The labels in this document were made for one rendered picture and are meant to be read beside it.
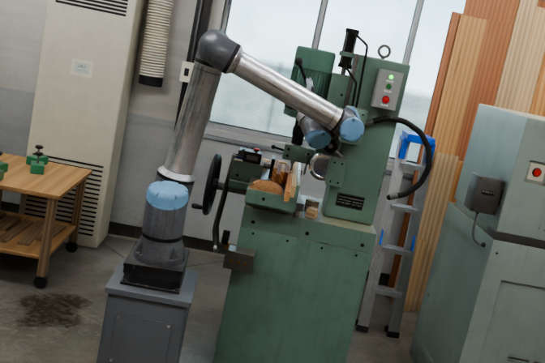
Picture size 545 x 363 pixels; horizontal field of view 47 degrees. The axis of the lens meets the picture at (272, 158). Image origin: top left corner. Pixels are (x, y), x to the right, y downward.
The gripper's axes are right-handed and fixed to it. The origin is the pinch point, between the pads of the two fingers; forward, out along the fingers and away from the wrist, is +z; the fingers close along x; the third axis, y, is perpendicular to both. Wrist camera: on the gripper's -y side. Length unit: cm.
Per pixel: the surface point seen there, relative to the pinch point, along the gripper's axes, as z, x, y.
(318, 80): 1.4, -10.0, -4.6
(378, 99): -17.0, -28.7, -12.5
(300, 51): 12.7, -8.9, 5.0
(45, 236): 22, 151, -32
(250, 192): -33.2, 35.0, -10.2
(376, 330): -38, 26, -166
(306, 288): -59, 35, -54
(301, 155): -12.0, 11.7, -27.7
